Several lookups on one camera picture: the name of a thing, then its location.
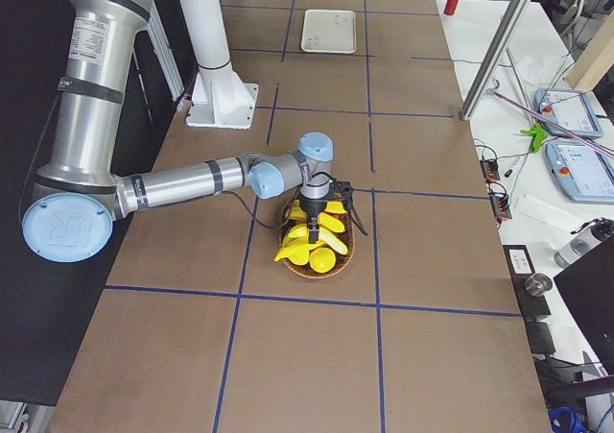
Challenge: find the long metal grabber rod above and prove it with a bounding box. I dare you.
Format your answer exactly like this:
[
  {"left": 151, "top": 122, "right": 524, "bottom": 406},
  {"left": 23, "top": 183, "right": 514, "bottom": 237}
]
[{"left": 489, "top": 78, "right": 614, "bottom": 156}]

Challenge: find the aluminium frame post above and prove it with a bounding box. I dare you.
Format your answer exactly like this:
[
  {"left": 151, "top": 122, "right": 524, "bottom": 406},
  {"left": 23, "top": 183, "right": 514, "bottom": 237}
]
[{"left": 460, "top": 0, "right": 531, "bottom": 121}]

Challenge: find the far blue teach pendant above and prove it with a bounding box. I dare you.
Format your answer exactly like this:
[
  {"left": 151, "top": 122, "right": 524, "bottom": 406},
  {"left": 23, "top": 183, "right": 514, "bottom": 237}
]
[{"left": 534, "top": 88, "right": 603, "bottom": 139}]

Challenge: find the metal weight cylinder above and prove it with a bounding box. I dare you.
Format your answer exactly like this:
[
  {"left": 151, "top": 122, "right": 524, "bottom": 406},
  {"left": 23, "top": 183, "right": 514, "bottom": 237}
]
[{"left": 524, "top": 273, "right": 554, "bottom": 297}]

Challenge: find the brown wicker basket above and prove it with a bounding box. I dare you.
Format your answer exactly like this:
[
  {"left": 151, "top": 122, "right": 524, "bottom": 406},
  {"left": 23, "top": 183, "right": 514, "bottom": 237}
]
[{"left": 273, "top": 200, "right": 354, "bottom": 280}]

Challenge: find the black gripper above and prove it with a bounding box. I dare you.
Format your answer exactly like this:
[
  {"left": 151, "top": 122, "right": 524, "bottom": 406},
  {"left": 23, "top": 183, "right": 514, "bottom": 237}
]
[{"left": 300, "top": 175, "right": 332, "bottom": 244}]

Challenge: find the small yellow banana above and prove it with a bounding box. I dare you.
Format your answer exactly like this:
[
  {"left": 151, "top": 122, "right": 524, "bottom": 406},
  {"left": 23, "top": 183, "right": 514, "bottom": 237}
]
[{"left": 309, "top": 247, "right": 337, "bottom": 274}]

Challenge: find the curved yellow banana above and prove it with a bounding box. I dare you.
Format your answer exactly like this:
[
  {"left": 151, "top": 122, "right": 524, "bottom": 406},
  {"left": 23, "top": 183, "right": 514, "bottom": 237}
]
[{"left": 282, "top": 224, "right": 310, "bottom": 246}]

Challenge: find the black camera cable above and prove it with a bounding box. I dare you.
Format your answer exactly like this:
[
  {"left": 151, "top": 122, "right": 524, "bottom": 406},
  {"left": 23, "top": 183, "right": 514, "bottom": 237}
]
[{"left": 218, "top": 190, "right": 369, "bottom": 237}]

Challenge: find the near blue teach pendant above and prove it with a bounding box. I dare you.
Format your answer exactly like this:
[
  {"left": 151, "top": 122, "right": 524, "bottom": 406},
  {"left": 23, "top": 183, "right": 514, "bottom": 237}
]
[{"left": 544, "top": 141, "right": 613, "bottom": 204}]

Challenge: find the clear water bottle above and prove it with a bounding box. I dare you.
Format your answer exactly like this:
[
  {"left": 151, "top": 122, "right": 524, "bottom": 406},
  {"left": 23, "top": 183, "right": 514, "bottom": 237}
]
[{"left": 554, "top": 218, "right": 613, "bottom": 269}]

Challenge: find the cream bear tray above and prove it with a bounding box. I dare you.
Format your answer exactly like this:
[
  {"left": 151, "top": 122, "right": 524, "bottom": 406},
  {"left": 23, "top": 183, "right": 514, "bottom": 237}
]
[{"left": 300, "top": 10, "right": 357, "bottom": 55}]

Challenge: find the blue teach pendant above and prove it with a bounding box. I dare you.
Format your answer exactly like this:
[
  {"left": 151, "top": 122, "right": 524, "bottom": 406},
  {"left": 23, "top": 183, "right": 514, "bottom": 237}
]
[
  {"left": 534, "top": 88, "right": 603, "bottom": 139},
  {"left": 544, "top": 141, "right": 613, "bottom": 204}
]

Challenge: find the black orange connector box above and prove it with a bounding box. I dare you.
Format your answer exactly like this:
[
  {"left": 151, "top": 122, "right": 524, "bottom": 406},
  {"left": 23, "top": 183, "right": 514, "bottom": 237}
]
[
  {"left": 480, "top": 158, "right": 500, "bottom": 183},
  {"left": 488, "top": 191, "right": 512, "bottom": 222}
]

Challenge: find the long yellow banana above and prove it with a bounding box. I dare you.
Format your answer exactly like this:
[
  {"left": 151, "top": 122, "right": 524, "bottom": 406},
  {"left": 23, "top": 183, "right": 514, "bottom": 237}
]
[{"left": 273, "top": 241, "right": 324, "bottom": 266}]

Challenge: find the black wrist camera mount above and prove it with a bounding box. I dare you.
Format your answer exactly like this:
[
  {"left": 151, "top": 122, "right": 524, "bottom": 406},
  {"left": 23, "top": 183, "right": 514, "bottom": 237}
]
[{"left": 328, "top": 180, "right": 354, "bottom": 210}]

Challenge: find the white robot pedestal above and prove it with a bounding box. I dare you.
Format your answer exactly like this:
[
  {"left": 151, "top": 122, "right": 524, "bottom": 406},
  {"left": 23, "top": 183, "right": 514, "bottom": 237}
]
[{"left": 179, "top": 0, "right": 259, "bottom": 130}]

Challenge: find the green clamp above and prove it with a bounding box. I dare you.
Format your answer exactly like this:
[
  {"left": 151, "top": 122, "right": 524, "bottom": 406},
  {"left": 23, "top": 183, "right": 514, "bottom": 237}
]
[{"left": 520, "top": 123, "right": 548, "bottom": 154}]

